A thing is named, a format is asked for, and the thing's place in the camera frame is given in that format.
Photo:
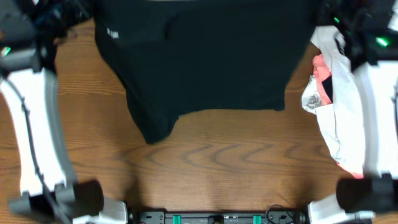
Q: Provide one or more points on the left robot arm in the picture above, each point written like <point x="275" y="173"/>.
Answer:
<point x="50" y="190"/>

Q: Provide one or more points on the pink garment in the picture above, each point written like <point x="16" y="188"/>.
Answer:
<point x="321" y="72"/>

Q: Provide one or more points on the black t-shirt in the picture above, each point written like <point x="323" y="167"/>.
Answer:
<point x="178" y="57"/>

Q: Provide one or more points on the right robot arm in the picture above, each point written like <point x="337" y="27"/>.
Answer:
<point x="358" y="40"/>

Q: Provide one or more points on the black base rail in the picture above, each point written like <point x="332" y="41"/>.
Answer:
<point x="273" y="216"/>

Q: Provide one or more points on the white t-shirt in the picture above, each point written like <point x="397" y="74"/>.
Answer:
<point x="340" y="123"/>

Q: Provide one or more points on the white leaf-print garment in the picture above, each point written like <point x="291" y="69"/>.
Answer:
<point x="310" y="97"/>

